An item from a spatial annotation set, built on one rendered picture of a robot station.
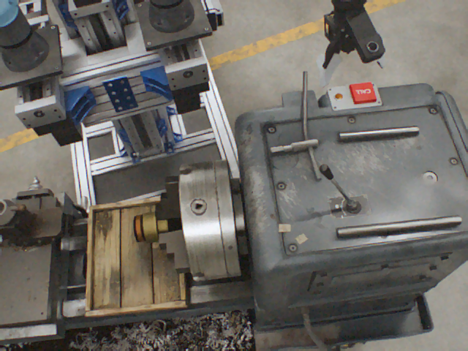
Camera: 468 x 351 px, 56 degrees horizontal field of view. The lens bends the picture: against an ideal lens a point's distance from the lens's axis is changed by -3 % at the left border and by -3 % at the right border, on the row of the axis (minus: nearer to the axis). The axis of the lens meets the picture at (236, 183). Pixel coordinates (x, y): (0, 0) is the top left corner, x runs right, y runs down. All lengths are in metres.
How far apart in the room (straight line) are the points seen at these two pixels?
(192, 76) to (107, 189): 1.03
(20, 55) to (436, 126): 1.23
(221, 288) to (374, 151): 0.61
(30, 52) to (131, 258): 0.72
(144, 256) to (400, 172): 0.79
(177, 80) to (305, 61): 1.61
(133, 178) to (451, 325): 1.71
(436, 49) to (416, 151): 2.14
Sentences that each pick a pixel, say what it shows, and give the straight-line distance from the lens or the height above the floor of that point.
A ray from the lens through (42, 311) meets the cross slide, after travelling 1.41.
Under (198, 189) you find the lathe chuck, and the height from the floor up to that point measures 1.24.
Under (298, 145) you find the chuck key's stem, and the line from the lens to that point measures 1.11.
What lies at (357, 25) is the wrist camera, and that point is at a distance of 0.94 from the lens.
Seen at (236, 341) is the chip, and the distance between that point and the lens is 1.63.
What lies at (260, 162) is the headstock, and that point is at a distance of 1.10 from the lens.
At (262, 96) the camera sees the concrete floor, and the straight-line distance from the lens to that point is 2.82.
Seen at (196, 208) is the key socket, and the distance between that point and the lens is 1.10.
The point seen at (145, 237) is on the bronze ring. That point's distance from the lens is 1.23.
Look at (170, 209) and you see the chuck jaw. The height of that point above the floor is 1.14.
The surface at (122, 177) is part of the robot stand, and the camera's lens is 2.39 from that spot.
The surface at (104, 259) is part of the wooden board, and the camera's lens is 1.47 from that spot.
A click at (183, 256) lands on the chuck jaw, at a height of 1.11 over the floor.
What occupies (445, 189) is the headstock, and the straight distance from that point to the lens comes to 1.15.
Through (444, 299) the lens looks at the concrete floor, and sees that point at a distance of 2.43.
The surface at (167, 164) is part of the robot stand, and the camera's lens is 2.36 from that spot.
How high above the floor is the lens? 2.21
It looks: 62 degrees down
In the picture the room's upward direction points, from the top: 7 degrees counter-clockwise
